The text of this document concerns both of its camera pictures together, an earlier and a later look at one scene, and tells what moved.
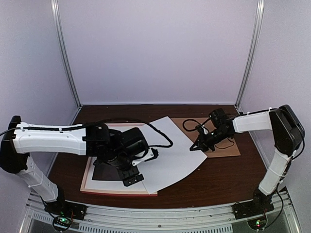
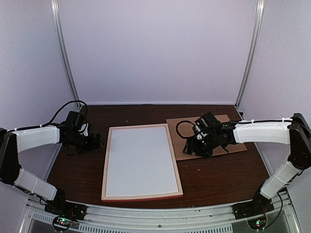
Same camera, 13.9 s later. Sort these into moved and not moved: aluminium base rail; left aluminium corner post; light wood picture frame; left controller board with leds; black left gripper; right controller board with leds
Moved: black left gripper; light wood picture frame
Not moved: right controller board with leds; left controller board with leds; aluminium base rail; left aluminium corner post
